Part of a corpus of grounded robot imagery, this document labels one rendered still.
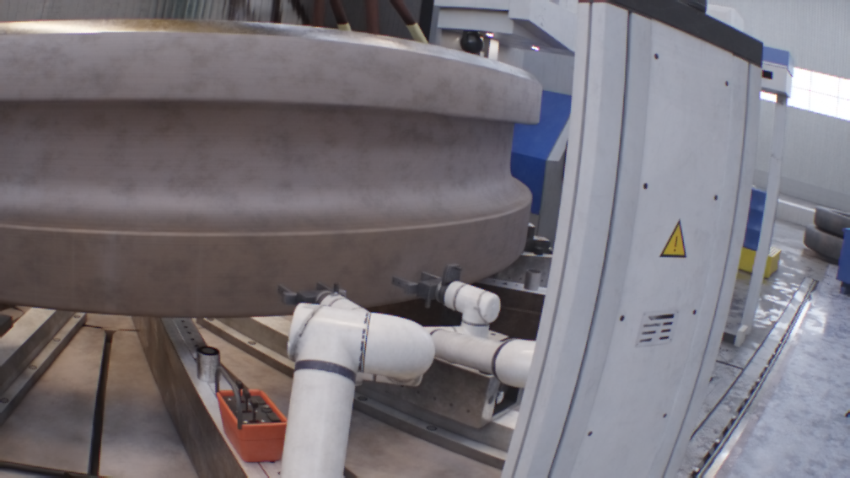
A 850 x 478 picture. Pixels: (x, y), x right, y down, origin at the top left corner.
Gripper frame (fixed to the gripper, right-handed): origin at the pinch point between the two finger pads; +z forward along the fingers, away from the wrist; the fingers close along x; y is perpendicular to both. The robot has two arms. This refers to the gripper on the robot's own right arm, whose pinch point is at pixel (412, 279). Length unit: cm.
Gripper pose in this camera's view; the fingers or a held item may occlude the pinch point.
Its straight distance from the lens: 238.1
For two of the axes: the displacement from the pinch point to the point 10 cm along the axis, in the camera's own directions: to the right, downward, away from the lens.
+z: -7.1, -2.3, 6.6
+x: 6.9, -0.6, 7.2
